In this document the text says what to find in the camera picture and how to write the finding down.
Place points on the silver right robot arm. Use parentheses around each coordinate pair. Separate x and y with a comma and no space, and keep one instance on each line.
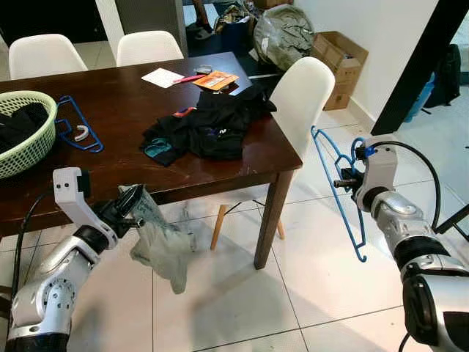
(410,227)

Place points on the blue plastic hanger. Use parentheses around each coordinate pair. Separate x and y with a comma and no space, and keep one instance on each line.
(361,257)
(99,147)

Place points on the large clear plastic bag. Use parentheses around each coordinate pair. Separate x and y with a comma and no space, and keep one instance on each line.
(282,37)

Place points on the black clothes pile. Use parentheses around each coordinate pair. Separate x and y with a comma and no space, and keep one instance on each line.
(212,132)

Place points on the white plastic chair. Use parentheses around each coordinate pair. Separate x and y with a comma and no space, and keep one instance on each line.
(44,57)
(150,48)

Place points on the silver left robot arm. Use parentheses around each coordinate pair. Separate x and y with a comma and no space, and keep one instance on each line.
(51,293)

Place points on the white chair wooden legs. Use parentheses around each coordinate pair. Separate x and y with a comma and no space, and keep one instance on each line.
(304,95)

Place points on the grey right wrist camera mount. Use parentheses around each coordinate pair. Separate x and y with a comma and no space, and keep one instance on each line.
(381,172)

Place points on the small white plastic piece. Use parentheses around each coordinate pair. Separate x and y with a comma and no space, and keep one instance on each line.
(82,130)

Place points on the green plastic basket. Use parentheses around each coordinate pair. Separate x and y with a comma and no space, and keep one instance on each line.
(37,150)

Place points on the white paper sheet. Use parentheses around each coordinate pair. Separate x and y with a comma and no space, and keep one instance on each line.
(161,78)

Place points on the orange packet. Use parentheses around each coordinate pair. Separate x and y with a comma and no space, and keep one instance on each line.
(216,81)

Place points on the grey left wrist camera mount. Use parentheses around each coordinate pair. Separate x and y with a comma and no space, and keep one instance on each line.
(69,191)

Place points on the cardboard box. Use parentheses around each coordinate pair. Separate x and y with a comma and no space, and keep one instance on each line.
(341,62)

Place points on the dark blue bin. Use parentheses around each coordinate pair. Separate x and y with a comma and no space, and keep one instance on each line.
(234,37)

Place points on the grey boxer shorts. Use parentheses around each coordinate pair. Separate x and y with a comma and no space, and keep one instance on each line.
(165,246)

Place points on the blue plastic bag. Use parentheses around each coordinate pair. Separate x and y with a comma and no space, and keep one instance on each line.
(419,99)

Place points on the pink pen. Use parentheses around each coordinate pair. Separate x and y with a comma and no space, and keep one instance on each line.
(190,78)

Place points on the black wall end post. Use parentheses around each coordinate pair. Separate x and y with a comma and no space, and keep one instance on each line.
(429,51)

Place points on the black clothing bundle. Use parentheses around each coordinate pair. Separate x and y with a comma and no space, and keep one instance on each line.
(18,128)

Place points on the person bare leg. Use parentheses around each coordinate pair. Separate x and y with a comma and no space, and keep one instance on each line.
(201,15)

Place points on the dark wooden table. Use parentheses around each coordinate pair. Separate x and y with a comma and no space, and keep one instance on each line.
(124,110)

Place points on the black hanging bag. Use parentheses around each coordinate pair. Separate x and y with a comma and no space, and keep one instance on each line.
(447,77)

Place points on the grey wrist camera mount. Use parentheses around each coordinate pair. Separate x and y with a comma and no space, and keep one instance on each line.
(69,191)
(381,172)

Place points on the black metal bar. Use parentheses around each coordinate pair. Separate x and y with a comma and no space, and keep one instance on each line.
(454,218)

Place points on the teal cloth piece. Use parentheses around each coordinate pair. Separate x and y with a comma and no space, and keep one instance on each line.
(157,149)

